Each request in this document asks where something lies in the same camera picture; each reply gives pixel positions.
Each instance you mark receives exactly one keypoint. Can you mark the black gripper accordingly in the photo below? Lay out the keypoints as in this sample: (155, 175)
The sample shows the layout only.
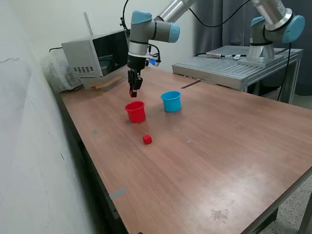
(136, 63)

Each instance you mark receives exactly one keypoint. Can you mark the red cube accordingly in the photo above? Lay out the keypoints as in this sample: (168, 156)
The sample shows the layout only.
(147, 139)
(133, 94)

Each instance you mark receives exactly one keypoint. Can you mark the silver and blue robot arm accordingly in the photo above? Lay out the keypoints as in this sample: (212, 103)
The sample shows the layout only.
(158, 29)

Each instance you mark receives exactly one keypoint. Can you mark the aluminium robot base table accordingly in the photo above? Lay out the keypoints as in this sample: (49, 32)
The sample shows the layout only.
(219, 70)

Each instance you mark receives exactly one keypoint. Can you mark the red plastic bin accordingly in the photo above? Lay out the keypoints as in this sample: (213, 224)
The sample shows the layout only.
(135, 113)

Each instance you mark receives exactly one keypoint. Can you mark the blue plastic bin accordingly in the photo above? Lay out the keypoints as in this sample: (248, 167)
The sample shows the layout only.
(171, 103)

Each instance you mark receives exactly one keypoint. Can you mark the clear plastic container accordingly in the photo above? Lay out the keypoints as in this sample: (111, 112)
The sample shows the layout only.
(117, 78)

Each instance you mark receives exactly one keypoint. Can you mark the wooden pieces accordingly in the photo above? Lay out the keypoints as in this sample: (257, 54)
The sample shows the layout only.
(104, 84)

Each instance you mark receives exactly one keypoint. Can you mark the black tape strip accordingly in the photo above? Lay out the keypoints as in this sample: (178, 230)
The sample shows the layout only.
(191, 84)

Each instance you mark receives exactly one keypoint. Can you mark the silver microwave oven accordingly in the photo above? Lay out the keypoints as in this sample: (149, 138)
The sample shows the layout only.
(83, 58)

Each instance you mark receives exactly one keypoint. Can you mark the thin metal rod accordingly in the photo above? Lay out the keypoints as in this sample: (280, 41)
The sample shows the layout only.
(89, 24)

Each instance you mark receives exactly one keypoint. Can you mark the clear plastic bag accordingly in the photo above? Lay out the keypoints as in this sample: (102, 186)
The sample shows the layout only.
(57, 73)

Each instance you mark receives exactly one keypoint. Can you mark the silver box device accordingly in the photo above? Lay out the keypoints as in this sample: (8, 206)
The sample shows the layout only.
(215, 54)

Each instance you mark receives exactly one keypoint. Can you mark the dark curtain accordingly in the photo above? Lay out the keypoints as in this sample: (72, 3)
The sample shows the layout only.
(219, 36)

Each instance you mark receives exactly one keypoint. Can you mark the white tag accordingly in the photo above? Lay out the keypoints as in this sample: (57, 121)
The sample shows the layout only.
(237, 57)

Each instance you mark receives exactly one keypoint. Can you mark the long grey tape strip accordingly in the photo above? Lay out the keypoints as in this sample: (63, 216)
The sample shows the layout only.
(117, 193)

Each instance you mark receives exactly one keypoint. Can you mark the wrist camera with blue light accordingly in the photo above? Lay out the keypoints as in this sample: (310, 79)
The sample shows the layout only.
(154, 62)

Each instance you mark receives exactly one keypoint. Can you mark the small black camera mount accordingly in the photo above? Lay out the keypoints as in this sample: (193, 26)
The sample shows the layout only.
(122, 22)

